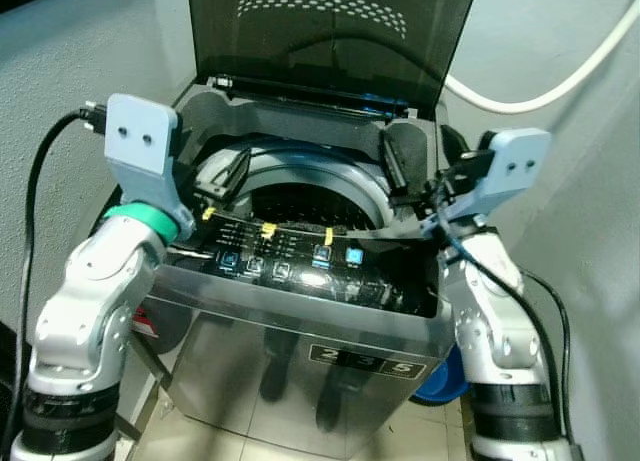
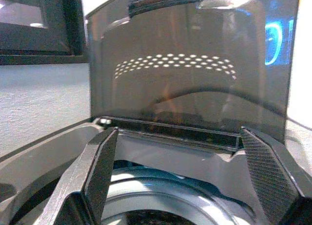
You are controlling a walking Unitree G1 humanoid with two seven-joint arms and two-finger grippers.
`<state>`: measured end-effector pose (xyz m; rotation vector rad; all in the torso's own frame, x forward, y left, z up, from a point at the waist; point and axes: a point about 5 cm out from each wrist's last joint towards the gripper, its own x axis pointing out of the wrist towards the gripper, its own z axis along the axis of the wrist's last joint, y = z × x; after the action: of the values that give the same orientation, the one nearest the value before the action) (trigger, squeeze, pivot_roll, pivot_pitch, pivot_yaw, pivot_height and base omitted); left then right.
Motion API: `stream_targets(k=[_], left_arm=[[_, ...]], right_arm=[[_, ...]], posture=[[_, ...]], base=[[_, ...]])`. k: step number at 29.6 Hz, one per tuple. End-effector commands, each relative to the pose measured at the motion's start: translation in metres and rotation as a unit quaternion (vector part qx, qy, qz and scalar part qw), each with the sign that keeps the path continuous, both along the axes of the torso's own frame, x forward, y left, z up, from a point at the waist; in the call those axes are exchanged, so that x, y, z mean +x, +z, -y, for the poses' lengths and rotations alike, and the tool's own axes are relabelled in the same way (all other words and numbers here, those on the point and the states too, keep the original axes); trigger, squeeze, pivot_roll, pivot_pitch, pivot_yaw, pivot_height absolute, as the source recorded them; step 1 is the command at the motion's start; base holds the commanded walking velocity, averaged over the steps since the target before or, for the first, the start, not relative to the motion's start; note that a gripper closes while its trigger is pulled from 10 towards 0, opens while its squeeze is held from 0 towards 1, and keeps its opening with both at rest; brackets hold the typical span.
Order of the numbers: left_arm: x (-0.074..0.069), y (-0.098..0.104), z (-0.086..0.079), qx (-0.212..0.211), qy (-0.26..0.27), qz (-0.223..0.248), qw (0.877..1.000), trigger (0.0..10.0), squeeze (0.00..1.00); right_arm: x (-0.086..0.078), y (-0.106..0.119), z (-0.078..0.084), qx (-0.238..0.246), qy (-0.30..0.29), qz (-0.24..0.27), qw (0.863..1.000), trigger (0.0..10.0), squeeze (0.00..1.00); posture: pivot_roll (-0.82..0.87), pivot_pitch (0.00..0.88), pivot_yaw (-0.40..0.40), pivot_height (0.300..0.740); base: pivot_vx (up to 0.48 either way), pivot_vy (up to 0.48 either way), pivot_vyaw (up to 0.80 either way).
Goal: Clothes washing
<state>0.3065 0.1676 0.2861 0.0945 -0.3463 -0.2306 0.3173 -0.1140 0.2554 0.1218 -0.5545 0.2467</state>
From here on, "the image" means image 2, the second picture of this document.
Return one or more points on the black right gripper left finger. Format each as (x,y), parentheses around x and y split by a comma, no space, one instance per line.
(97,166)

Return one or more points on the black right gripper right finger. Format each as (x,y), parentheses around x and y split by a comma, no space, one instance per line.
(270,171)

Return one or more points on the grey top-load washing machine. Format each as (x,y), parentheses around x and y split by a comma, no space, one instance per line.
(175,159)

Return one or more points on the white-rimmed washer drum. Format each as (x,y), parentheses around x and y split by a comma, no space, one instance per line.
(170,198)

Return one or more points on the smoked transparent washer lid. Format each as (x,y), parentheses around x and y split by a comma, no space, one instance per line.
(182,93)

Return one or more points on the black framed window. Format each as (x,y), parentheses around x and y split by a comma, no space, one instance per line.
(36,37)

